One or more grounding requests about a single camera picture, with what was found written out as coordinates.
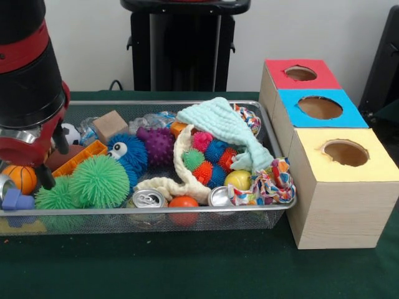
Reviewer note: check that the small orange basketball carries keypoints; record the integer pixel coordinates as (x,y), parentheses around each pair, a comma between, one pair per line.
(22,179)

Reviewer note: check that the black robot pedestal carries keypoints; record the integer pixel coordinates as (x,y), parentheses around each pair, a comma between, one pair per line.
(181,50)

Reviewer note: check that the black floor stand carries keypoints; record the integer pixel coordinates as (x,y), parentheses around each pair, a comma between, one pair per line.
(383,68)

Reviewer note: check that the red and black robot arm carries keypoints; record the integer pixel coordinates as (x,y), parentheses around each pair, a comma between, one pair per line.
(25,68)

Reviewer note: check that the cream waffle cloth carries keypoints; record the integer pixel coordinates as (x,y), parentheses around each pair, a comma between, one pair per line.
(181,180)

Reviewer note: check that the purple spiky toy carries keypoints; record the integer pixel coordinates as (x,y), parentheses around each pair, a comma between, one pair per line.
(157,144)

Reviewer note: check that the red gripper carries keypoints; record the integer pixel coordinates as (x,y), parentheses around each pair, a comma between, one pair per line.
(53,131)

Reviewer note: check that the brown wooden cube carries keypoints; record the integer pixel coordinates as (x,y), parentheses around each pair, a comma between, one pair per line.
(111,124)

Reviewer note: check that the mint green cloth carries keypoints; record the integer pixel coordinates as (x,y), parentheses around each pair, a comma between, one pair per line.
(221,124)

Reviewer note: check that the wooden box with three holes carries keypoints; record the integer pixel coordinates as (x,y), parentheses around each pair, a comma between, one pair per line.
(336,212)

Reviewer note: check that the large green spiky ball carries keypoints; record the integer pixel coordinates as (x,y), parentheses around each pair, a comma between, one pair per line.
(98,180)

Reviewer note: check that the colourful polka-dot cloth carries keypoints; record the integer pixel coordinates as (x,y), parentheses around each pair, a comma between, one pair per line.
(269,185)

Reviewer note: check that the green spiky googly-eyed toy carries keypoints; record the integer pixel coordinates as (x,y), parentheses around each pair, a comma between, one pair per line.
(55,196)

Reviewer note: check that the green cloth table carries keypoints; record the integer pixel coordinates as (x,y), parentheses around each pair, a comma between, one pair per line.
(187,268)

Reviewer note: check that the orange plastic toy piece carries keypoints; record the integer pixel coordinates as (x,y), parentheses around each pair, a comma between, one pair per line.
(81,157)

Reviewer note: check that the blue furry googly-eyed toy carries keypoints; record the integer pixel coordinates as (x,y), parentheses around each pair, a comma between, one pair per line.
(128,156)

